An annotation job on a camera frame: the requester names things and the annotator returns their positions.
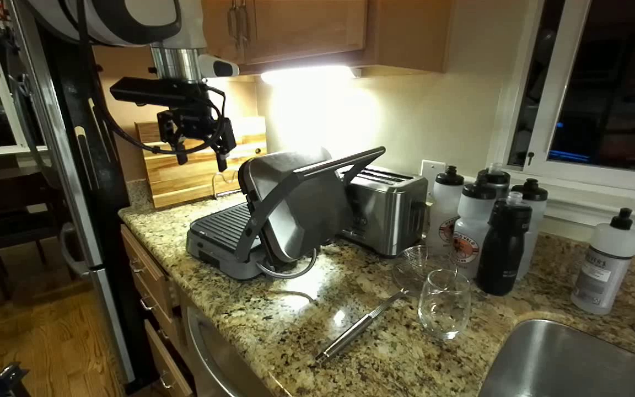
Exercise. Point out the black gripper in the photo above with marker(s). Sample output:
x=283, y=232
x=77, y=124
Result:
x=188, y=112

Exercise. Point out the silver sandwich maker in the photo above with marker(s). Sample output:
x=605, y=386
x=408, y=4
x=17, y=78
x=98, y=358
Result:
x=293, y=203

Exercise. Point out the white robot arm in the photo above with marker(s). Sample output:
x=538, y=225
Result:
x=171, y=29

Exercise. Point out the wooden cutting board stack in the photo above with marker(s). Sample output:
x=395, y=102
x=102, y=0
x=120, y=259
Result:
x=199, y=177

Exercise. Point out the black robot stand column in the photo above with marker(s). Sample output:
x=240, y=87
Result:
x=88, y=169

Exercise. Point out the lower wooden drawers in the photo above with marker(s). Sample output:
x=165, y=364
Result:
x=156, y=297

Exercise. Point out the stainless steel toaster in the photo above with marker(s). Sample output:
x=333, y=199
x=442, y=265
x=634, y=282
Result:
x=388, y=209

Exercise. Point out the upper wooden cabinets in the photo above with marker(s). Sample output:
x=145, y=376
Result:
x=264, y=33

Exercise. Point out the white bottle black cap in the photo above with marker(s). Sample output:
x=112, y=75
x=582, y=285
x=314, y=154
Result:
x=443, y=209

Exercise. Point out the clear drinking glass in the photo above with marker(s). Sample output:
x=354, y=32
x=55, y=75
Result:
x=443, y=304

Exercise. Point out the black water bottle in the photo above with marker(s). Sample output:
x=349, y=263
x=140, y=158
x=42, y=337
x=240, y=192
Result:
x=502, y=247

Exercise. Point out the stainless steel sink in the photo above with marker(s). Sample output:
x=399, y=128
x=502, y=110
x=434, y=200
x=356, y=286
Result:
x=543, y=358

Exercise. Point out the white bottle far right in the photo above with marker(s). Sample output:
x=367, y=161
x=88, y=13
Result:
x=605, y=263

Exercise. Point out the dishwasher with curved handle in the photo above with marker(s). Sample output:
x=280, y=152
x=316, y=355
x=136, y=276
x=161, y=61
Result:
x=218, y=370

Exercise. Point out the white wall outlet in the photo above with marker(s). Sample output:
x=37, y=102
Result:
x=431, y=169

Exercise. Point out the window with white frame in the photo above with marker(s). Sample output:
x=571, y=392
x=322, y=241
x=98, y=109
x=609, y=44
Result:
x=575, y=114

